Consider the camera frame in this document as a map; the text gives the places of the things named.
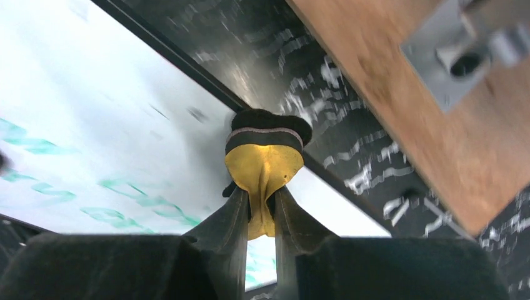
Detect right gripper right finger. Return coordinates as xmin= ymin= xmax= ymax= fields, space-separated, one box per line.
xmin=274 ymin=187 xmax=336 ymax=299

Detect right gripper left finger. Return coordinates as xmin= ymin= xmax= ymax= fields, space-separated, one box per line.
xmin=182 ymin=187 xmax=249 ymax=299

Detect yellow black whiteboard eraser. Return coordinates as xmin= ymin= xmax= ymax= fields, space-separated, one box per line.
xmin=222 ymin=109 xmax=313 ymax=240

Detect small whiteboard black frame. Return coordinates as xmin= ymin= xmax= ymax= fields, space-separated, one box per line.
xmin=0 ymin=0 xmax=398 ymax=293

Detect wooden board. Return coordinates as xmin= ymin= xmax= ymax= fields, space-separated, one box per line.
xmin=289 ymin=1 xmax=529 ymax=236

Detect silver metal bracket mount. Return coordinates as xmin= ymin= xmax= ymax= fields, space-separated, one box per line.
xmin=401 ymin=1 xmax=529 ymax=113

